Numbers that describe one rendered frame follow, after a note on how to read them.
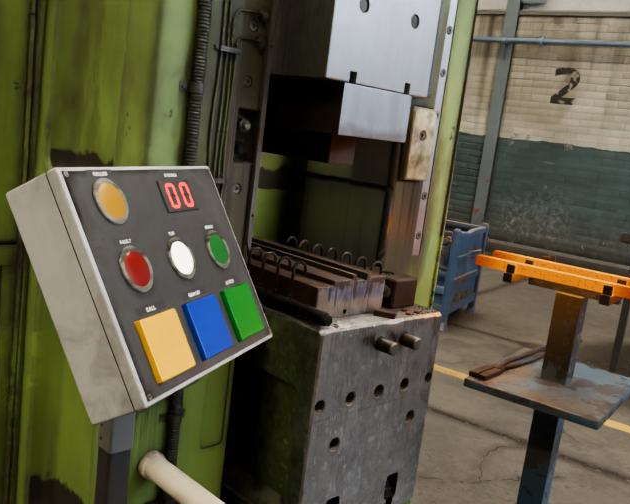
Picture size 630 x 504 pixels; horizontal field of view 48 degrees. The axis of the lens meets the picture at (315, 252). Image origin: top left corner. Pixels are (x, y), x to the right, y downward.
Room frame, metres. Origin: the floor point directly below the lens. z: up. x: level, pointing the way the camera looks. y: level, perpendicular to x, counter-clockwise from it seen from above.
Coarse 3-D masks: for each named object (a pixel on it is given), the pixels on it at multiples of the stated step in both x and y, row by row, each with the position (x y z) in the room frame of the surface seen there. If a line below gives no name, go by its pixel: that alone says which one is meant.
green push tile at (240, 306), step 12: (228, 288) 0.97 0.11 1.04; (240, 288) 0.99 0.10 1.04; (228, 300) 0.95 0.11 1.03; (240, 300) 0.98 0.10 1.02; (252, 300) 1.01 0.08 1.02; (228, 312) 0.95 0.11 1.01; (240, 312) 0.96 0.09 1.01; (252, 312) 0.99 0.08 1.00; (240, 324) 0.95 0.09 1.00; (252, 324) 0.98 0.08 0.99; (240, 336) 0.94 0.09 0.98
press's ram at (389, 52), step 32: (288, 0) 1.37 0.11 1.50; (320, 0) 1.31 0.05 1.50; (352, 0) 1.31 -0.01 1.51; (384, 0) 1.37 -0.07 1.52; (416, 0) 1.44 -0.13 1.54; (288, 32) 1.36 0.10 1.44; (320, 32) 1.30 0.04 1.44; (352, 32) 1.32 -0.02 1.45; (384, 32) 1.38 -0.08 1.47; (416, 32) 1.45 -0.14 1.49; (288, 64) 1.35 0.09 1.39; (320, 64) 1.29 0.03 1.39; (352, 64) 1.33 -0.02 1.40; (384, 64) 1.39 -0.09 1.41; (416, 64) 1.46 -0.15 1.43; (416, 96) 1.47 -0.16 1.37
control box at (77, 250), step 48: (48, 192) 0.77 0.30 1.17; (96, 192) 0.80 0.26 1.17; (144, 192) 0.89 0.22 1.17; (192, 192) 1.00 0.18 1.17; (48, 240) 0.76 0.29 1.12; (96, 240) 0.77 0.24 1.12; (144, 240) 0.85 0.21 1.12; (192, 240) 0.95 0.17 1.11; (48, 288) 0.76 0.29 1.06; (96, 288) 0.74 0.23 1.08; (144, 288) 0.80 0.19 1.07; (192, 288) 0.90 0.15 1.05; (96, 336) 0.74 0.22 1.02; (192, 336) 0.85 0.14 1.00; (96, 384) 0.74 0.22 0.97; (144, 384) 0.73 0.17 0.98
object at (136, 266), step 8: (128, 256) 0.80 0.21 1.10; (136, 256) 0.81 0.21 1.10; (128, 264) 0.79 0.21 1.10; (136, 264) 0.81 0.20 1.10; (144, 264) 0.82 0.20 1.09; (128, 272) 0.79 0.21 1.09; (136, 272) 0.80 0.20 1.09; (144, 272) 0.81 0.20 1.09; (136, 280) 0.79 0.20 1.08; (144, 280) 0.81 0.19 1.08
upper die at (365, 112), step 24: (288, 96) 1.42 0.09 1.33; (312, 96) 1.37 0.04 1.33; (336, 96) 1.33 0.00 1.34; (360, 96) 1.35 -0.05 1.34; (384, 96) 1.40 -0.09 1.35; (408, 96) 1.45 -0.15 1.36; (288, 120) 1.41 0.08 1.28; (312, 120) 1.37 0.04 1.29; (336, 120) 1.32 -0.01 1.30; (360, 120) 1.36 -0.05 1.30; (384, 120) 1.41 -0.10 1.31
